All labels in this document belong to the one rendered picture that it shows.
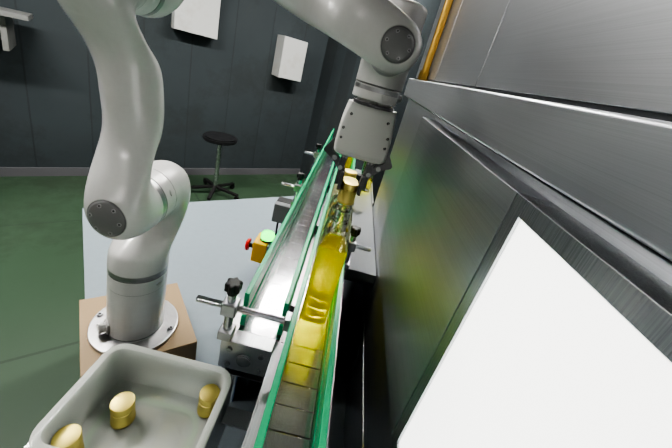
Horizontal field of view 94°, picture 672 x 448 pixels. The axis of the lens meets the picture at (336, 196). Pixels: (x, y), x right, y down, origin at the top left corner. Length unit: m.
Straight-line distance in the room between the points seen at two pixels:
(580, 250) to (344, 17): 0.38
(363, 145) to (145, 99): 0.39
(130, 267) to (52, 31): 2.90
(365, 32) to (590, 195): 0.33
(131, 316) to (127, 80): 0.51
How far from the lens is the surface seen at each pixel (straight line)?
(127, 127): 0.67
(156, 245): 0.80
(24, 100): 3.64
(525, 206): 0.29
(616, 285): 0.22
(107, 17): 0.62
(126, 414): 0.69
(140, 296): 0.84
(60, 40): 3.54
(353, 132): 0.57
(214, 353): 1.02
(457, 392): 0.34
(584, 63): 0.36
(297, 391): 0.61
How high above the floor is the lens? 1.55
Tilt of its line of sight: 22 degrees down
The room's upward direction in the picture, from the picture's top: 15 degrees clockwise
